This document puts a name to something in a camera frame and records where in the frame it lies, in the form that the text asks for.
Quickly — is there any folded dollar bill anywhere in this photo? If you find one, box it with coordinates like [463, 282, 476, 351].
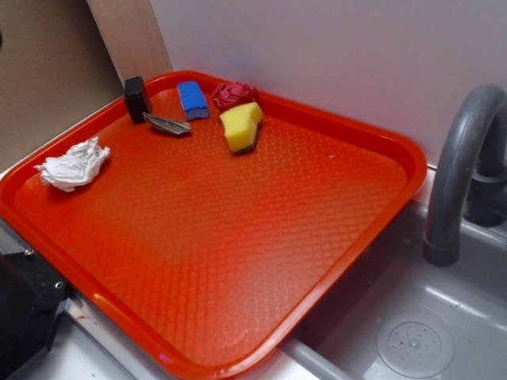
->
[143, 112, 192, 136]

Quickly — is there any white crumpled paper towel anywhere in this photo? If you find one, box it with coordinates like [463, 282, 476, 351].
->
[34, 137, 111, 192]

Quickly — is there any red crumpled paper ball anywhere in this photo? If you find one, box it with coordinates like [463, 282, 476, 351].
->
[212, 82, 259, 113]

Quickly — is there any yellow sponge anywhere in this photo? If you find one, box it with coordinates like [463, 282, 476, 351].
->
[219, 102, 264, 154]

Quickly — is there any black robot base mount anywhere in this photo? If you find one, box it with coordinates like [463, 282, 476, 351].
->
[1, 249, 71, 379]

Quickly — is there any grey plastic sink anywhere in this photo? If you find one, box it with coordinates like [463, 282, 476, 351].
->
[282, 203, 506, 379]

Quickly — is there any black box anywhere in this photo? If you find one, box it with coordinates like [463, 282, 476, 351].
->
[124, 76, 152, 124]

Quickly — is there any orange plastic tray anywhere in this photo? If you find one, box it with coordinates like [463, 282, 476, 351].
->
[1, 93, 426, 379]

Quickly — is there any blue sponge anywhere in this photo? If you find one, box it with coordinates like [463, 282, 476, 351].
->
[177, 81, 209, 120]

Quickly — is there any light wooden board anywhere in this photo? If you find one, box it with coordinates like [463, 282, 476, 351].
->
[87, 0, 173, 82]

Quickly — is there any grey curved faucet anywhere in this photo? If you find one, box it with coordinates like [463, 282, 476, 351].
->
[423, 84, 506, 267]

